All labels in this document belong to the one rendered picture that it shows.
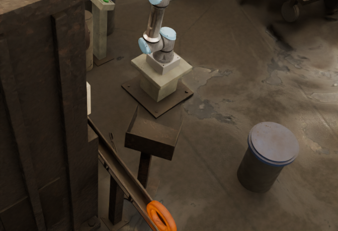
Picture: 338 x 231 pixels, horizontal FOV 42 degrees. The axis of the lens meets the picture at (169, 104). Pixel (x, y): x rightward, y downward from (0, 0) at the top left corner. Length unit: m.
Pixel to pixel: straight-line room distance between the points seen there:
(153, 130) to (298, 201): 1.20
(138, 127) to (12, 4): 1.31
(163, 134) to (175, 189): 0.61
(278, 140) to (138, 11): 1.92
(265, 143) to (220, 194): 0.49
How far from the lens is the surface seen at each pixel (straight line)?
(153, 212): 2.15
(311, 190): 3.24
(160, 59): 3.09
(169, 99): 3.36
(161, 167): 3.03
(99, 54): 3.56
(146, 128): 2.44
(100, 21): 3.34
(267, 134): 2.81
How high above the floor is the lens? 2.57
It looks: 50 degrees down
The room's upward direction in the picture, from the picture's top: 11 degrees clockwise
